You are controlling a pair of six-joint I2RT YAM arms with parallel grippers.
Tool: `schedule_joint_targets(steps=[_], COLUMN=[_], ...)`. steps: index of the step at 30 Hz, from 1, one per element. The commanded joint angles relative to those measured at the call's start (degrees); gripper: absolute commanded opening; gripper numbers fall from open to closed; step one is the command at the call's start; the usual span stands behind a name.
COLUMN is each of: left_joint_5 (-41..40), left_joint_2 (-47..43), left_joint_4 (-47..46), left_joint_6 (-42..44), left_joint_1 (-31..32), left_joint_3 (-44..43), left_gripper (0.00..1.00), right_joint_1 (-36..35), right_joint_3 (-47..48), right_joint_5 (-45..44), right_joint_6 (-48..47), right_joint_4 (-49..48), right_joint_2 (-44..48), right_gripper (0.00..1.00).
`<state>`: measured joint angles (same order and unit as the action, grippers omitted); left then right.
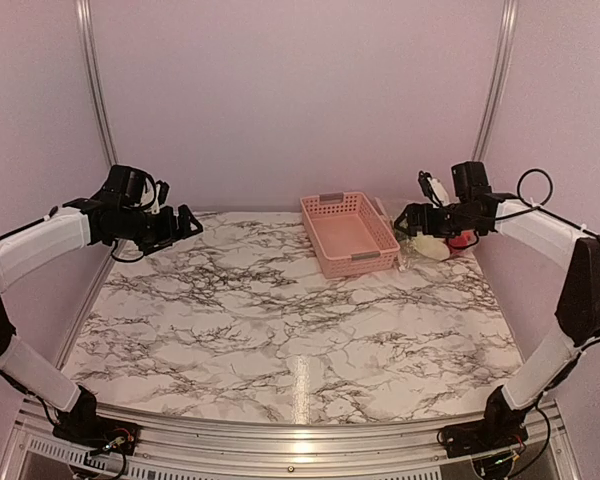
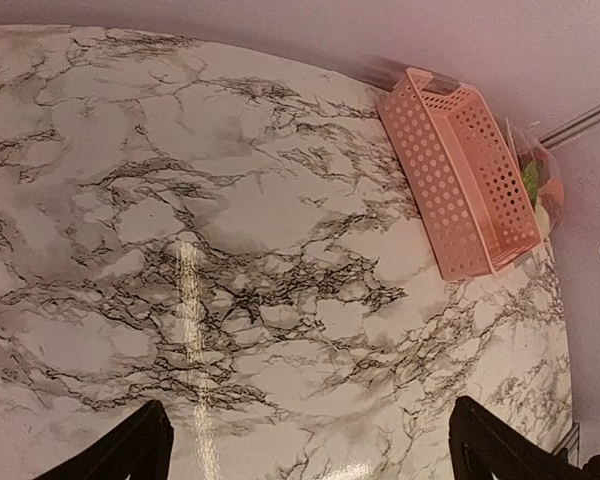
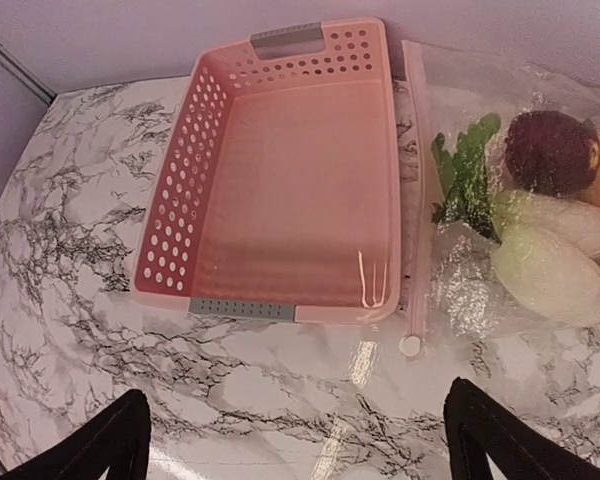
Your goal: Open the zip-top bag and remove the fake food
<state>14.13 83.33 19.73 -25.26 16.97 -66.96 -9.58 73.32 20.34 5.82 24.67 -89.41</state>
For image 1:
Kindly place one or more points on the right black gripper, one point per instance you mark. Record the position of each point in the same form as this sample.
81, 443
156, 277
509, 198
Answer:
427, 227

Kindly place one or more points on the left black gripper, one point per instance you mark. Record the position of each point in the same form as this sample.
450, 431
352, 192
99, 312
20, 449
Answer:
168, 232

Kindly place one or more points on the clear zip top bag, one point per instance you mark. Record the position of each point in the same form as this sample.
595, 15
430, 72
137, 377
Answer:
406, 253

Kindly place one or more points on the white fake cabbage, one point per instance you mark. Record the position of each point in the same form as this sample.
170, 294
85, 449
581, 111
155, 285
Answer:
431, 247

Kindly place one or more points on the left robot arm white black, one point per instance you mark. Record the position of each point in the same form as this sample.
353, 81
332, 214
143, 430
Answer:
131, 206

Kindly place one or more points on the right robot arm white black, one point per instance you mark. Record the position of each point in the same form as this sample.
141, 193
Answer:
556, 264

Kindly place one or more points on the red fake apple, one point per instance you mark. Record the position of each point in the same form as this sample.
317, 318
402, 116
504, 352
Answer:
462, 242

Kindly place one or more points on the pink perforated plastic basket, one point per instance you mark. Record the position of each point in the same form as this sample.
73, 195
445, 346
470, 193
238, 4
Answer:
348, 235

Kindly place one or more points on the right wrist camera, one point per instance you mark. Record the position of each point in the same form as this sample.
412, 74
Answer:
433, 189

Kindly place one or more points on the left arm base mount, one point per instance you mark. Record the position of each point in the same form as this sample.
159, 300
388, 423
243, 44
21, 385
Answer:
102, 432

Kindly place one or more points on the right aluminium frame post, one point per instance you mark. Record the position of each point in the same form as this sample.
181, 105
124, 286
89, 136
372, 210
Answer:
497, 85

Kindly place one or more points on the aluminium frame post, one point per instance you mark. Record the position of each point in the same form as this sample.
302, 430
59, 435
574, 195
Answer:
497, 85
96, 91

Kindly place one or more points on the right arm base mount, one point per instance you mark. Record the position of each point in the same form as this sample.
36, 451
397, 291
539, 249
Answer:
474, 437

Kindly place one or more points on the left aluminium frame post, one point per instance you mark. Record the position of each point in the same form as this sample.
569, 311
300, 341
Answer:
96, 91

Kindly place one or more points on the front aluminium rail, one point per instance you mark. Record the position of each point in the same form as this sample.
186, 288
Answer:
169, 447

